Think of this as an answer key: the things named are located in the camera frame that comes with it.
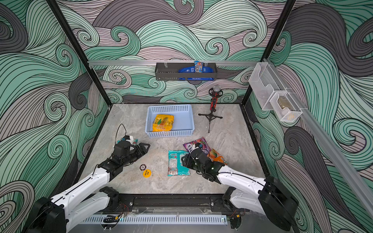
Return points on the teal candy bag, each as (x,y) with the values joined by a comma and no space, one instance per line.
(175,166)

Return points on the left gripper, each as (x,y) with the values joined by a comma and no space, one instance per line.
(142,150)

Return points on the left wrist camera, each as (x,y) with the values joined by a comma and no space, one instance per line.
(130,139)

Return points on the white slotted cable duct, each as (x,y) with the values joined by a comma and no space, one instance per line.
(177,219)

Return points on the yellow round sticker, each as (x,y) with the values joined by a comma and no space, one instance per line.
(147,173)

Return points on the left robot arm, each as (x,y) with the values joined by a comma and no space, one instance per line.
(63,211)

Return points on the black wall shelf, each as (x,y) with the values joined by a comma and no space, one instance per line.
(170,72)

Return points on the orange candy bag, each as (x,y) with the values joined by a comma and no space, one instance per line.
(213,155)

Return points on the aluminium rail back wall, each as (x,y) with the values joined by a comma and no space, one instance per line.
(166,62)

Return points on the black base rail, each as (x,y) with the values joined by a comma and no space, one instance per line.
(213,202)

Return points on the light blue plastic basket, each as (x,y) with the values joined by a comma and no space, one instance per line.
(183,120)

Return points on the purple Fox's berries bag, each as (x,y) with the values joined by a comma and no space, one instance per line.
(201,143)

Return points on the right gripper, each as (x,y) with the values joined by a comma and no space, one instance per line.
(190,160)

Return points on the blue packet on shelf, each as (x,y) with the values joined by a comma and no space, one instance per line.
(197,68)

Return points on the yellow candy bag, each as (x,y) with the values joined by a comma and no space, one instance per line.
(163,123)

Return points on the small clear wall bin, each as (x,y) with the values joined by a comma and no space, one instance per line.
(286,109)

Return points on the red black mini tripod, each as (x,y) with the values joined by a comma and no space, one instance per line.
(215,93)

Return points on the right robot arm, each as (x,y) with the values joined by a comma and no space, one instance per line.
(267,196)

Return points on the clear plastic wall bin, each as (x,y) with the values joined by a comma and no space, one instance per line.
(265,83)

